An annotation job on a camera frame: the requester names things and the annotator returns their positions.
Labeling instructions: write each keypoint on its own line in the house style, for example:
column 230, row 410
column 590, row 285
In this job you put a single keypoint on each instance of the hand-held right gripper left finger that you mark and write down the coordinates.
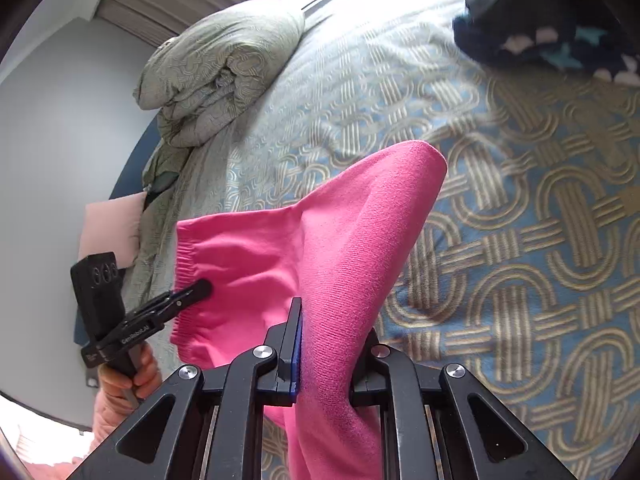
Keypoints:
column 298, row 355

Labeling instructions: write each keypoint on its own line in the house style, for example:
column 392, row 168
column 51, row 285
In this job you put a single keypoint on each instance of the blue patterned bedspread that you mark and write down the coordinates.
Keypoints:
column 525, row 210

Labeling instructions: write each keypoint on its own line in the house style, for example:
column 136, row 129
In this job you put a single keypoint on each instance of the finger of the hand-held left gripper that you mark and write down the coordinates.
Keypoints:
column 192, row 291

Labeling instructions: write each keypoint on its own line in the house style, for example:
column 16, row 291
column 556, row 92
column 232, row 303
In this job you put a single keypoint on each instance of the pink pillow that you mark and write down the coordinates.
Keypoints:
column 110, row 230

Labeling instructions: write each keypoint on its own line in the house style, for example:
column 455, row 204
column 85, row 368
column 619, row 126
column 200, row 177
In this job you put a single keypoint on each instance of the pink pants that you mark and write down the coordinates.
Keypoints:
column 340, row 240

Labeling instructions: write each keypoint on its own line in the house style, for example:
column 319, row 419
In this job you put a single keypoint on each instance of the person's left hand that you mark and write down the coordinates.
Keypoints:
column 115, row 395

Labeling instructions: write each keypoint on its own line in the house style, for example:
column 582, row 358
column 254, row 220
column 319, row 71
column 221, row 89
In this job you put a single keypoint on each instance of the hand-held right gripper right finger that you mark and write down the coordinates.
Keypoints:
column 395, row 377

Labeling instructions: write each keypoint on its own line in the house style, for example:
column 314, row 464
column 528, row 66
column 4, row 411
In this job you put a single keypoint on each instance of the beige curtain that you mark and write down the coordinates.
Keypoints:
column 165, row 5

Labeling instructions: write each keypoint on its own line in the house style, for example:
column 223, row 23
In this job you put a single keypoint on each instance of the folded patterned quilt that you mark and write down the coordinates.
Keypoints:
column 225, row 70

